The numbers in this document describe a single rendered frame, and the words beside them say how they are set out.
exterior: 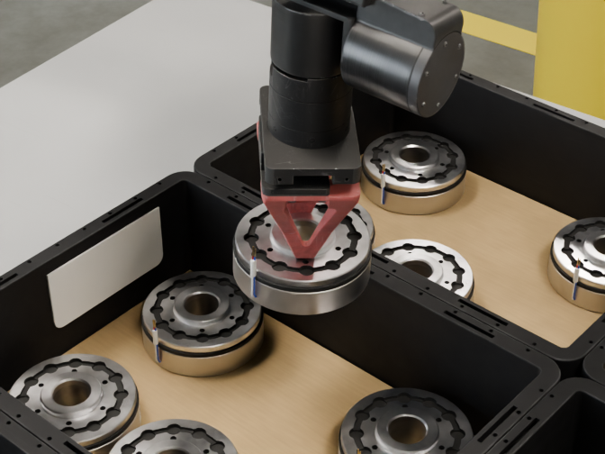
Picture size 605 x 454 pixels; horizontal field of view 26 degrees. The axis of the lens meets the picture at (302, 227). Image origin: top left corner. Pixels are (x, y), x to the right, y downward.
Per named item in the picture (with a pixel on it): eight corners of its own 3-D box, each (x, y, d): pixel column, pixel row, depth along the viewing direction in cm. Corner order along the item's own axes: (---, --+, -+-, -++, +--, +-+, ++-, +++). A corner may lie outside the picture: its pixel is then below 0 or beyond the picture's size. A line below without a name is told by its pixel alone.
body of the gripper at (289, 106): (347, 106, 97) (353, 18, 92) (360, 190, 89) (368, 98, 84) (258, 106, 96) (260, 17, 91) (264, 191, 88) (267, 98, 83)
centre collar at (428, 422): (361, 434, 100) (361, 428, 99) (404, 402, 102) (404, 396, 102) (410, 468, 97) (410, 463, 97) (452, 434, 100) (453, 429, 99)
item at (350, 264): (206, 244, 97) (206, 238, 97) (296, 185, 103) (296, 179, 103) (309, 307, 92) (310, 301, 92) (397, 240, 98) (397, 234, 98)
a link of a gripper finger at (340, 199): (345, 214, 100) (353, 112, 94) (354, 276, 94) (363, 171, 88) (255, 215, 99) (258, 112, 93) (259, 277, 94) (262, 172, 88)
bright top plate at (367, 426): (313, 438, 100) (313, 432, 100) (401, 374, 106) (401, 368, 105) (412, 511, 94) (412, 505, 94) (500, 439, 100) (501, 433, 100)
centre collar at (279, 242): (256, 239, 97) (256, 231, 97) (299, 209, 100) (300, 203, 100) (306, 268, 95) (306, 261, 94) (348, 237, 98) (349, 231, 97)
